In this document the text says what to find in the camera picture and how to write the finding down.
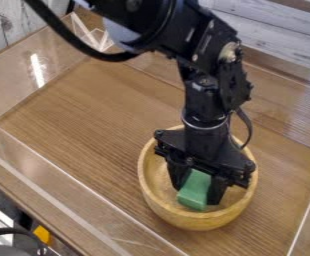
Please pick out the brown wooden bowl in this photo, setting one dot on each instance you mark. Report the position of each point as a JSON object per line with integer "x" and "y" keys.
{"x": 159, "y": 195}

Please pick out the yellow tag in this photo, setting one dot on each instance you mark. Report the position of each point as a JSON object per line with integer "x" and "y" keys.
{"x": 42, "y": 234}

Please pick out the clear acrylic enclosure wall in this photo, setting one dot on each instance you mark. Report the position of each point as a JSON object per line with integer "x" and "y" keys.
{"x": 84, "y": 220}

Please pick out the clear acrylic corner bracket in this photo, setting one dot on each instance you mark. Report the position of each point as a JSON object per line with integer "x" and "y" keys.
{"x": 87, "y": 27}

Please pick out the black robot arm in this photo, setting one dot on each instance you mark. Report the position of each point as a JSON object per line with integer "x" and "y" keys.
{"x": 188, "y": 34}

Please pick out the green rectangular block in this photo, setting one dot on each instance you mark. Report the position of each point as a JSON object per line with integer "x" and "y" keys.
{"x": 192, "y": 193}

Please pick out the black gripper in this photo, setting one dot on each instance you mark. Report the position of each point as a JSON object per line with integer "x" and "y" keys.
{"x": 205, "y": 149}

